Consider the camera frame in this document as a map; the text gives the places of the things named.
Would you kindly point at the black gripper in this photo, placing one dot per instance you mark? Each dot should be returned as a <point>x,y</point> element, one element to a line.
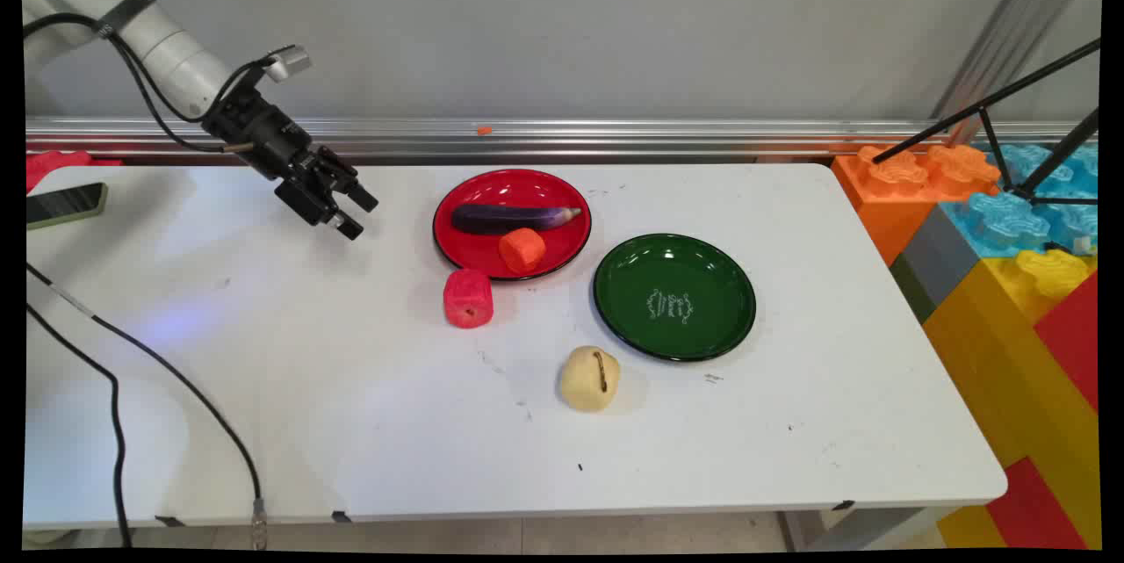
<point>263,133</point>

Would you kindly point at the purple toy eggplant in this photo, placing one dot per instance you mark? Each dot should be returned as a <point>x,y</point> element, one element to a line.
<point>509,218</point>

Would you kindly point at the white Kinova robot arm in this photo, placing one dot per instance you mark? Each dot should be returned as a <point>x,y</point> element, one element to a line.
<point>149,32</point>

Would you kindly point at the red plate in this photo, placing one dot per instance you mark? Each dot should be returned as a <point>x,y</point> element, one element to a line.
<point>492,187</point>

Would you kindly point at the red toy fruit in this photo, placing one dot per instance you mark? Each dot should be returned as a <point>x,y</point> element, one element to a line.
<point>468,298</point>

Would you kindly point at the orange toy carrot chunk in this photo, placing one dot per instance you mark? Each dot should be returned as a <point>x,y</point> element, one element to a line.
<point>522,249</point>

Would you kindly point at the smartphone with green case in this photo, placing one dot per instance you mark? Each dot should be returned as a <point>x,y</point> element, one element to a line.
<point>66,204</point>

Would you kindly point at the red plastic object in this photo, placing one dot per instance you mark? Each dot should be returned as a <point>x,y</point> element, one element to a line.
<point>53,164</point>

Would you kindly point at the beige toy potato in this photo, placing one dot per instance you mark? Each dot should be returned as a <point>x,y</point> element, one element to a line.
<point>587,378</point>

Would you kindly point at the green plate with white print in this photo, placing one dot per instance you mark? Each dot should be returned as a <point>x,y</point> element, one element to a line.
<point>674,299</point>

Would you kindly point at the orange giant building block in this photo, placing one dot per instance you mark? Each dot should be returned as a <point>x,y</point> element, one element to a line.
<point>896,190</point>

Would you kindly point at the grey giant building block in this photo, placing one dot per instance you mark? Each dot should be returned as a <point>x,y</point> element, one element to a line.
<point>935,264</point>

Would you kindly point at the black tripod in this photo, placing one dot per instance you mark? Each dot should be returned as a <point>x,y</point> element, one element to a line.
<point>997,97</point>

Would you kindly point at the blue giant building block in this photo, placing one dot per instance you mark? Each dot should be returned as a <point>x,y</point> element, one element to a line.
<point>1010,220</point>

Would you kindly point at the yellow giant building block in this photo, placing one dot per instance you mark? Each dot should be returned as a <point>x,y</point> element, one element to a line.
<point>1001,343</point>

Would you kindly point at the red giant building block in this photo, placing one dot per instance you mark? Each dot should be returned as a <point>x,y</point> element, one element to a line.
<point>1076,335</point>

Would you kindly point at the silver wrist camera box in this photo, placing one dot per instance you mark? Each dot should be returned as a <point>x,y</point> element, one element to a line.
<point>290,62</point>

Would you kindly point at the aluminium rail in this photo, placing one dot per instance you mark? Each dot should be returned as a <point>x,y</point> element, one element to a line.
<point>615,138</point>

